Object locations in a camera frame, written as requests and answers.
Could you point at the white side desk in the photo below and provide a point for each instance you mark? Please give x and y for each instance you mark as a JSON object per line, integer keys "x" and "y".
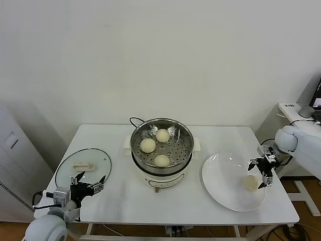
{"x": 288, "y": 113}

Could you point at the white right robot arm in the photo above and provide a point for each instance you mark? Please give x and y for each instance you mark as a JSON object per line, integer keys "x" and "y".
{"x": 306, "y": 148}

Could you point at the dark open laptop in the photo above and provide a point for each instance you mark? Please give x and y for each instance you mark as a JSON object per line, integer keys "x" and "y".
{"x": 316, "y": 100}

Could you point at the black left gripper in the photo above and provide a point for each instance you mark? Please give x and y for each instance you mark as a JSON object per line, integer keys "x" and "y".
{"x": 79, "y": 190}

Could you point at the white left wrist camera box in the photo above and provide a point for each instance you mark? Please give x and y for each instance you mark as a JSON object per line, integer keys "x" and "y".
{"x": 60, "y": 196}

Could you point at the round glass pot lid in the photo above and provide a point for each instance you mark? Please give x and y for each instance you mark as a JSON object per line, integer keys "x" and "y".
{"x": 100, "y": 165}

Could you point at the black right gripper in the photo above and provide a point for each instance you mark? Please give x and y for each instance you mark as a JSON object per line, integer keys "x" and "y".
{"x": 267, "y": 165}

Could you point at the grey round desk gadget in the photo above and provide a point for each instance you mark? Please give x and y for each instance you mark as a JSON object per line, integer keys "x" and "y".
{"x": 306, "y": 112}

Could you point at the white rectangular table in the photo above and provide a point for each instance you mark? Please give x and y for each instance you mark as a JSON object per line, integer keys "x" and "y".
{"x": 155, "y": 208}

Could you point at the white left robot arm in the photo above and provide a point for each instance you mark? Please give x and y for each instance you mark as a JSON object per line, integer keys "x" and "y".
{"x": 45, "y": 228}

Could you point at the grey metal cabinet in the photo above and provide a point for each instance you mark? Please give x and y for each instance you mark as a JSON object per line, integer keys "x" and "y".
{"x": 15, "y": 163}

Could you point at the large white round plate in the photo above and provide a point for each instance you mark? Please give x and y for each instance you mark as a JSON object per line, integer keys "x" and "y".
{"x": 225, "y": 193}

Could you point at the white steamed baozi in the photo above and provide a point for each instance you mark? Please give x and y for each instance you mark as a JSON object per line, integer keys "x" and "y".
{"x": 162, "y": 135}
{"x": 161, "y": 161}
{"x": 251, "y": 183}
{"x": 148, "y": 145}

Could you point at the perforated steel steamer basket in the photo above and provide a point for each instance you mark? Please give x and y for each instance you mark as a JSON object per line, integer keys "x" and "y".
{"x": 179, "y": 150}

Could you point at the cream electric cooking pot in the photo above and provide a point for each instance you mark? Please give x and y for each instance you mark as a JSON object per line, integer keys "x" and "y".
{"x": 163, "y": 179}

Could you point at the white power strip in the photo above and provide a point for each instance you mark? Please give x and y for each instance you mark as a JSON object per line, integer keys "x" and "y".
{"x": 175, "y": 231}

